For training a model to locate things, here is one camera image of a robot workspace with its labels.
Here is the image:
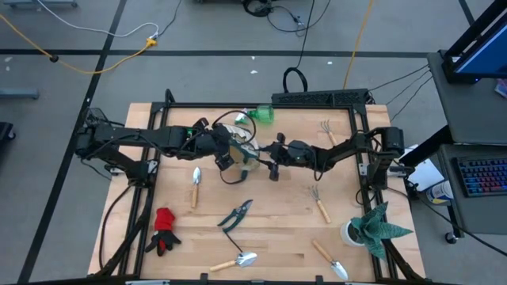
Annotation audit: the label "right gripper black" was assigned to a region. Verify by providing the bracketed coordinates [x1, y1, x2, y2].
[259, 132, 316, 183]

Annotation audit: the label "beige green canvas gardening bag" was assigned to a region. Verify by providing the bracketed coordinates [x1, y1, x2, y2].
[219, 123, 262, 186]

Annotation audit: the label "green plastic spray bottle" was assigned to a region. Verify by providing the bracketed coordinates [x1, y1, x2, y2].
[233, 103, 276, 127]

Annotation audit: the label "small trowel wooden handle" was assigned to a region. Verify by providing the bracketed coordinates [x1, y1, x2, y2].
[191, 166, 203, 210]
[311, 240, 350, 282]

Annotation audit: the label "hand rake wooden handle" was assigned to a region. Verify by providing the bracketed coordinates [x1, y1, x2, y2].
[307, 184, 332, 226]
[319, 120, 339, 148]

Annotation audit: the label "pruning shears green handles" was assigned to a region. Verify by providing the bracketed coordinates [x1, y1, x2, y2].
[216, 199, 254, 253]

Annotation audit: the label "red and black gardening gloves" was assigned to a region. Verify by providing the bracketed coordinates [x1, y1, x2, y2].
[144, 207, 183, 257]

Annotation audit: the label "wide scoop trowel wooden handle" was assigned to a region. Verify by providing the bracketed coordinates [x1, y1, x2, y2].
[208, 252, 259, 273]

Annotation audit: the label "black power strip box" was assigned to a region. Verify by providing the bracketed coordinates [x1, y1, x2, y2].
[271, 88, 370, 106]

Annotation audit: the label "black power supply box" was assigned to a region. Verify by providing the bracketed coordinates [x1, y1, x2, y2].
[85, 107, 116, 127]

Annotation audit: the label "green plant in white pot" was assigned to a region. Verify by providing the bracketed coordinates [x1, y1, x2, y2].
[339, 201, 414, 260]

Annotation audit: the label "black desk leg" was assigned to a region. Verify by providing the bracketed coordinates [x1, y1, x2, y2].
[398, 125, 453, 167]

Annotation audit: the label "white and blue can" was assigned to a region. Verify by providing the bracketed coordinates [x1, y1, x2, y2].
[425, 180, 455, 206]

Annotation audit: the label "grey desk top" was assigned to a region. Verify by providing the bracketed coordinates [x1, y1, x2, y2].
[426, 50, 507, 146]

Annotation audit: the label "backlit rainbow keyboard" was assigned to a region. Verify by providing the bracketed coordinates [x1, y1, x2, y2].
[457, 157, 507, 198]

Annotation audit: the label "black floor object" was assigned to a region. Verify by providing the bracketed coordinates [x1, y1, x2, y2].
[0, 121, 17, 154]

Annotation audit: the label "black computer monitor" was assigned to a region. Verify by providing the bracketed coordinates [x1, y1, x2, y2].
[440, 0, 507, 85]

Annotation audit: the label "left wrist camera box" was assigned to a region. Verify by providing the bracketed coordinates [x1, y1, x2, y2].
[215, 154, 235, 172]

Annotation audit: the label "black looped cable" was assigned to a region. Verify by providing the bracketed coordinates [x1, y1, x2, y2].
[281, 0, 317, 95]

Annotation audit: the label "yellow extension cable with plug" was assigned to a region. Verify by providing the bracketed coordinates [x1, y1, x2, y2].
[0, 13, 158, 76]

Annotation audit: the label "black floor cable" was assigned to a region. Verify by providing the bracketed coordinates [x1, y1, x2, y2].
[158, 0, 183, 39]

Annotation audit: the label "black cable bundle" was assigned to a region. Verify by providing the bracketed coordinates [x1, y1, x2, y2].
[241, 0, 318, 39]

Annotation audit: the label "thin black cable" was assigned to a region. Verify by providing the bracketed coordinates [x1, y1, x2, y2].
[368, 64, 431, 93]
[385, 70, 432, 107]
[389, 76, 433, 122]

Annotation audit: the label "white floor cable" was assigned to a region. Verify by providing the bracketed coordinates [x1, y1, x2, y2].
[35, 0, 160, 40]

